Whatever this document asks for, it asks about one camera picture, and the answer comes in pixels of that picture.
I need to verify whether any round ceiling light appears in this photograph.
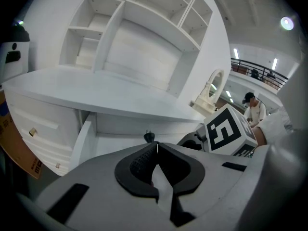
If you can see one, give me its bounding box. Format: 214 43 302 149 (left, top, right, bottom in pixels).
280 16 295 31

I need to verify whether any white desk with drawers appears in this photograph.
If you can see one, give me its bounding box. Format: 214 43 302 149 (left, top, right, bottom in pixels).
1 0 231 178

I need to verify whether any white drawer front with knob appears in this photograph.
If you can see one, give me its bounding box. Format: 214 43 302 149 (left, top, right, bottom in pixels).
23 136 73 177
8 90 81 151

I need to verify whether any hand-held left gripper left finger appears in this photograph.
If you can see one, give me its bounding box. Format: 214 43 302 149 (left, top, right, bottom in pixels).
114 142 160 199

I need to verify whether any black balcony railing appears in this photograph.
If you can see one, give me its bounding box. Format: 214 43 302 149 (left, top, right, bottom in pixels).
231 58 289 90

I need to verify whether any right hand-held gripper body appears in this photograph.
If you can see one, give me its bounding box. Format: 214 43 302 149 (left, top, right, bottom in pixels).
177 103 258 158

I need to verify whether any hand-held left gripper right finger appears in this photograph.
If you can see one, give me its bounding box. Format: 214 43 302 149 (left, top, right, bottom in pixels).
157 142 206 195

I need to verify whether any brown cardboard box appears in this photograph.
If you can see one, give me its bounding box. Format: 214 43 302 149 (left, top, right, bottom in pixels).
0 90 44 180

